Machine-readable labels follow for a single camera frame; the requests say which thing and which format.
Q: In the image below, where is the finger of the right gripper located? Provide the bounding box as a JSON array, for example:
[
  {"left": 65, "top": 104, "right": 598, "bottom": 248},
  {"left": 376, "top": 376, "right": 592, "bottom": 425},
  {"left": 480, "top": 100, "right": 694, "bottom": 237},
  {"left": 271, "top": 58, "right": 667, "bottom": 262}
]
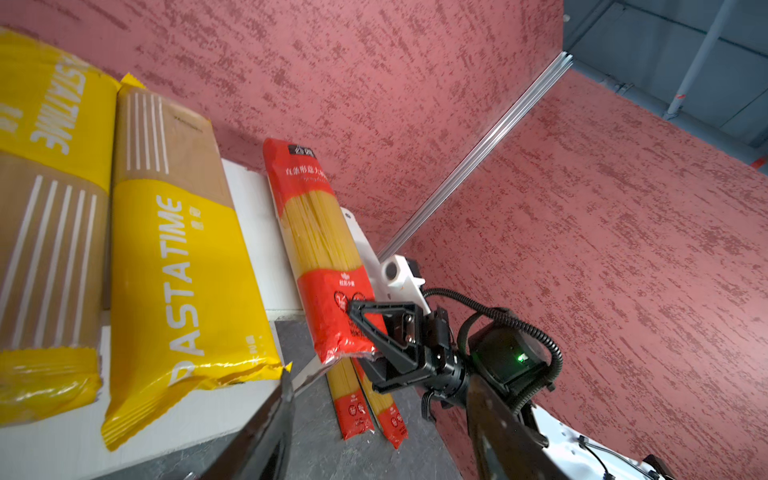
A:
[{"left": 347, "top": 300, "right": 426, "bottom": 384}]

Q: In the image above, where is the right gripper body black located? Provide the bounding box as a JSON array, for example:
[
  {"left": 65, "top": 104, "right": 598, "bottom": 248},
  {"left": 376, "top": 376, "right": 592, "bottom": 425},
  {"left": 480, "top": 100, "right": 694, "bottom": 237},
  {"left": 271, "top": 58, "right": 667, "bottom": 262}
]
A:
[{"left": 365, "top": 305, "right": 469, "bottom": 409}]

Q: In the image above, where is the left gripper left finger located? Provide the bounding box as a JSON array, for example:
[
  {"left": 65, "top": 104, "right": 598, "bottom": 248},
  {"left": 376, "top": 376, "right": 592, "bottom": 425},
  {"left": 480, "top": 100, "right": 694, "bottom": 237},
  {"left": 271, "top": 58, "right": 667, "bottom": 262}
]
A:
[{"left": 200, "top": 370, "right": 294, "bottom": 480}]

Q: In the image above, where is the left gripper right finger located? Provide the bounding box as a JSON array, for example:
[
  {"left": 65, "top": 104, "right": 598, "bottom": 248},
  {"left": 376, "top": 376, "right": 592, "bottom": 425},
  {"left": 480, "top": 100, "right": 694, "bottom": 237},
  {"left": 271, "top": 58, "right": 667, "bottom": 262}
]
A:
[{"left": 466, "top": 376, "right": 567, "bottom": 480}]

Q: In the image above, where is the red spaghetti pack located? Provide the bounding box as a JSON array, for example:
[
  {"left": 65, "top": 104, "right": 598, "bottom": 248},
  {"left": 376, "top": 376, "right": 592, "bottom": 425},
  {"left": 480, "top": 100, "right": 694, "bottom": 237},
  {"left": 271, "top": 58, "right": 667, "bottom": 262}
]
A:
[
  {"left": 353, "top": 360, "right": 408, "bottom": 450},
  {"left": 263, "top": 139, "right": 376, "bottom": 364},
  {"left": 326, "top": 358, "right": 374, "bottom": 440}
]

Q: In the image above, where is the yellow spaghetti pack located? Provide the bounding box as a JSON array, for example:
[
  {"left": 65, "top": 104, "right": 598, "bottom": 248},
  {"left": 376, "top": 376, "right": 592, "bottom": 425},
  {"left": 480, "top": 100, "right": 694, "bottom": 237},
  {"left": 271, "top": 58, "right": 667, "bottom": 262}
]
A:
[
  {"left": 1, "top": 29, "right": 119, "bottom": 426},
  {"left": 101, "top": 76, "right": 284, "bottom": 451}
]

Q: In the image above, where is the white two-tier shelf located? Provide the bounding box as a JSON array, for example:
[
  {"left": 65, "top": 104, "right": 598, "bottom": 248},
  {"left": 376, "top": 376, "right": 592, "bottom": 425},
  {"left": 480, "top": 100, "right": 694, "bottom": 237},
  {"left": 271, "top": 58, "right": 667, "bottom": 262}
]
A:
[{"left": 1, "top": 161, "right": 304, "bottom": 479}]

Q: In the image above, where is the right aluminium corner post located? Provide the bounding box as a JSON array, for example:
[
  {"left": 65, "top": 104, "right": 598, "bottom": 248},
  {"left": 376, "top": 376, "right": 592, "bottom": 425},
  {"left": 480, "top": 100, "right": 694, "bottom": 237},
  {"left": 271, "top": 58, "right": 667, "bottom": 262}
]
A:
[{"left": 377, "top": 51, "right": 573, "bottom": 260}]

